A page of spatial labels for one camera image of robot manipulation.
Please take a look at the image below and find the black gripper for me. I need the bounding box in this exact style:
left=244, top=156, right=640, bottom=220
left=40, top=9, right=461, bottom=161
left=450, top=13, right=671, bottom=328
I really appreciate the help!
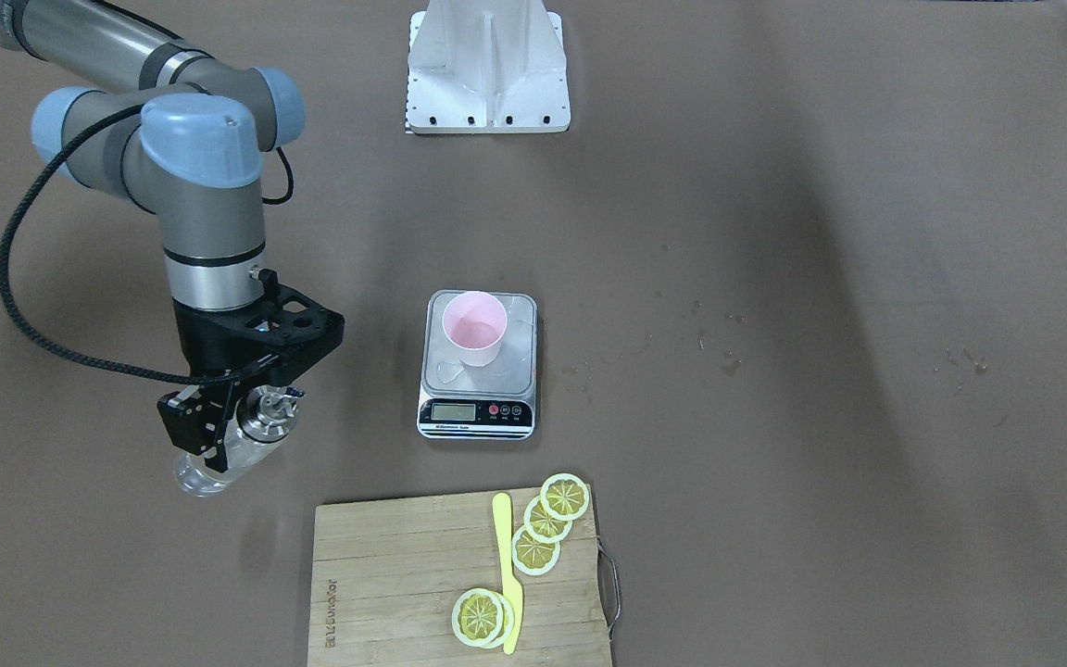
left=157, top=283, right=345, bottom=473

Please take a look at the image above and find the glass sauce dispenser bottle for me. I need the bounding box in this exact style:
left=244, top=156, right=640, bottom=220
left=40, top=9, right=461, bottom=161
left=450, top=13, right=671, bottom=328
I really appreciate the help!
left=173, top=385, right=305, bottom=497

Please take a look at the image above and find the pink plastic cup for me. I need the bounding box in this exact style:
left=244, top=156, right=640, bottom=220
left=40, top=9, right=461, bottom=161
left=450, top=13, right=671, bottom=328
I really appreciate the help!
left=441, top=291, right=508, bottom=368

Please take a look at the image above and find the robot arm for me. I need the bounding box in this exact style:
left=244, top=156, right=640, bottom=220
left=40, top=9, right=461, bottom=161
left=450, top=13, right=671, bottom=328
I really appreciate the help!
left=0, top=1, right=345, bottom=497

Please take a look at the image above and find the digital kitchen scale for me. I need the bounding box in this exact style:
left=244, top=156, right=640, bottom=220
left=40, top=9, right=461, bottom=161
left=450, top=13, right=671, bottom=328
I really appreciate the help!
left=416, top=290, right=538, bottom=440

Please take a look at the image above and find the bamboo cutting board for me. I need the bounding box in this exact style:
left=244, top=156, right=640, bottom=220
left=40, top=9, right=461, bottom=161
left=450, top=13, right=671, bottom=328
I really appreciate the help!
left=308, top=491, right=620, bottom=666

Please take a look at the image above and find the yellow plastic knife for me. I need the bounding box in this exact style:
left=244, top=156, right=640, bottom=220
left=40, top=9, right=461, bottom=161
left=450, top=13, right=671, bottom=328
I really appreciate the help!
left=491, top=491, right=524, bottom=655

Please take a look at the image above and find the lemon slice front pair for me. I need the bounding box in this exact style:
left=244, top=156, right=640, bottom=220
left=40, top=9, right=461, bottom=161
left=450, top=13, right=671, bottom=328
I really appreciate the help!
left=450, top=587, right=501, bottom=648

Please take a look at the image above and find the lemon slice middle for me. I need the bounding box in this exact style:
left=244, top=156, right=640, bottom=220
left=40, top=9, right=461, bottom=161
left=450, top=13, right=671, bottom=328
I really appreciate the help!
left=522, top=497, right=574, bottom=545

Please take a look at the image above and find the lemon slice lower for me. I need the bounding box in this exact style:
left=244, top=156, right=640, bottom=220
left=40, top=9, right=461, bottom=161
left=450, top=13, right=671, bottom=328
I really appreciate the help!
left=511, top=528, right=560, bottom=577

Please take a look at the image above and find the lemon slice under pair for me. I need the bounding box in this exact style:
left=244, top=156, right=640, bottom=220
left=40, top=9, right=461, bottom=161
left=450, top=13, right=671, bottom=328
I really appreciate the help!
left=485, top=594, right=516, bottom=648

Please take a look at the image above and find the lemon slice top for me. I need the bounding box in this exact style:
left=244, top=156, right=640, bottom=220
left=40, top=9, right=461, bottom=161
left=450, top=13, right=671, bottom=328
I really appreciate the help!
left=539, top=472, right=590, bottom=521

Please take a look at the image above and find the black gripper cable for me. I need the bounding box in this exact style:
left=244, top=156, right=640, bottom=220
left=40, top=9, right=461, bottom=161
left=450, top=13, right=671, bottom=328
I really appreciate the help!
left=0, top=102, right=294, bottom=388

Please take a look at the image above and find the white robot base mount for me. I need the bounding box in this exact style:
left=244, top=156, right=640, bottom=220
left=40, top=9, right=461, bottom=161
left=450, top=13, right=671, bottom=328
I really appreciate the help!
left=404, top=1, right=571, bottom=134

